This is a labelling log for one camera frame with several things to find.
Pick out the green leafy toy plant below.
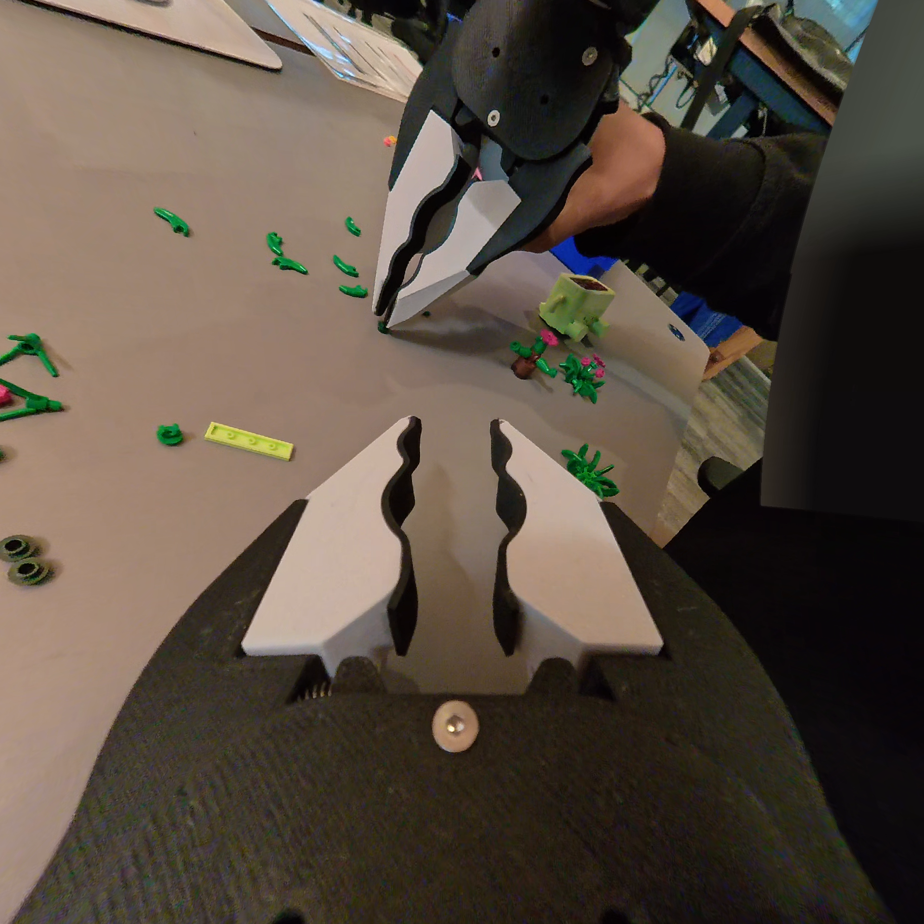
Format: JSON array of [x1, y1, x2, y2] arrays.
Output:
[[561, 444, 621, 500]]

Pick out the black bag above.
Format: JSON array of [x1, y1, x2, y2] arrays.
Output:
[[747, 2, 856, 91]]

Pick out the pale panel with blue sticker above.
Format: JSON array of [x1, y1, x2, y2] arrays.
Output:
[[593, 260, 714, 405]]

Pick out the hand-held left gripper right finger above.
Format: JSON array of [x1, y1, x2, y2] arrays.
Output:
[[489, 417, 665, 678]]

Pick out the clear plastic sheet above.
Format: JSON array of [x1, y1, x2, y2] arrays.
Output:
[[266, 0, 424, 103]]

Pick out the blue plastic bin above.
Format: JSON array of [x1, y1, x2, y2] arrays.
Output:
[[549, 234, 723, 349]]

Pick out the person's black clothing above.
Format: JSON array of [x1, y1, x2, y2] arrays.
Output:
[[663, 459, 924, 924]]

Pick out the lime green flat toy plate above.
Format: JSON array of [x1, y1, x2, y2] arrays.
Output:
[[204, 422, 295, 463]]

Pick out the black office chair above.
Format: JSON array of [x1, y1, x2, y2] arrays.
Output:
[[696, 455, 765, 501]]

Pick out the white board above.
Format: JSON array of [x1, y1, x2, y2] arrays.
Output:
[[39, 0, 283, 72]]

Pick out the green toy stem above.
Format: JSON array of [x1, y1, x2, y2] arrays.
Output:
[[0, 378, 65, 424], [0, 333, 60, 378]]

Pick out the lime green toy pot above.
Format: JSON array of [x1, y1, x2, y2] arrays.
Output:
[[539, 273, 617, 341]]

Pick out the person's right hand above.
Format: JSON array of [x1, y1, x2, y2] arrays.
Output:
[[521, 101, 671, 255]]

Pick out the scattered green toy leaves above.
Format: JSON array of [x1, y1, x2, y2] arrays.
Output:
[[153, 207, 370, 300]]

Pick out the wooden table with blue frame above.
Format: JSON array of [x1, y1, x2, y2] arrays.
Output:
[[679, 0, 863, 138]]

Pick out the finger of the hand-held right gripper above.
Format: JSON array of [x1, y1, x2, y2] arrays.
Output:
[[372, 108, 474, 322], [385, 177, 522, 327]]

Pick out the person's right forearm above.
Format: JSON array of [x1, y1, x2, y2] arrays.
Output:
[[574, 110, 831, 342]]

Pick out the green toy plant pink flowers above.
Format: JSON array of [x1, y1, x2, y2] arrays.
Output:
[[559, 353, 608, 404]]

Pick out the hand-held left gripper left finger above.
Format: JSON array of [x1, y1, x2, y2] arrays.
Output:
[[240, 415, 423, 678]]

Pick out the toy cactus in brown pot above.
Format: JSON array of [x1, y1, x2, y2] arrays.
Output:
[[510, 328, 561, 381]]

